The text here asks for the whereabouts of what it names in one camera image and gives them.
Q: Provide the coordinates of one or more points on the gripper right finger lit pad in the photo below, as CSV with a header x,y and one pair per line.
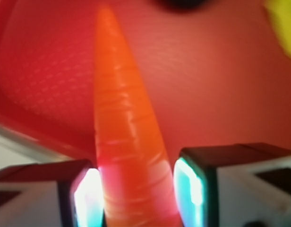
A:
x,y
239,185

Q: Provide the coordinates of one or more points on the yellow cloth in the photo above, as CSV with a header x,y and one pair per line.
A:
x,y
279,13

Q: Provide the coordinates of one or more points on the dark blue rope toy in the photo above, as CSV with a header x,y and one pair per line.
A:
x,y
181,5

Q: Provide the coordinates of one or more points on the red plastic tray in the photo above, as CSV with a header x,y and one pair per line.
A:
x,y
216,74

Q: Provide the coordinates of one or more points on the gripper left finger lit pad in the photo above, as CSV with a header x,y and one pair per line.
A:
x,y
61,194

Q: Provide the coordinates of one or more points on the orange toy carrot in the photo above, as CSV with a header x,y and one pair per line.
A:
x,y
133,163

